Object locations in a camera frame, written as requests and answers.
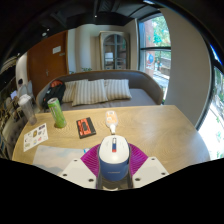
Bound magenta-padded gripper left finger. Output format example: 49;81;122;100
57;143;104;190

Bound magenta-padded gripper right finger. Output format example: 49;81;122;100
126;143;170;189

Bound white and blue computer mouse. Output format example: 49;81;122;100
97;134;131;183

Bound black and orange book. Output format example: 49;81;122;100
75;116;97;140

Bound orange and white bottle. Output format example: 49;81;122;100
105;110;119;135

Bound green drink can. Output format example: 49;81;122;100
46;97;68;129

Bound white sticker sheet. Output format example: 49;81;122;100
22;122;50;153

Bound striped cushion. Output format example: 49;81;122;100
104;78;133;101
71;78;109;107
61;79;90;104

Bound grey curved sofa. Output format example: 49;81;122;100
35;69;165;112

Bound black and orange backpack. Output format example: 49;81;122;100
41;79;67;110

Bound clear plastic tumbler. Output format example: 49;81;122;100
17;93;38;126

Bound brown wooden door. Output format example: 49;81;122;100
26;30;70;98

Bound arched glass-door cabinet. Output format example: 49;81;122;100
98;30;131;71

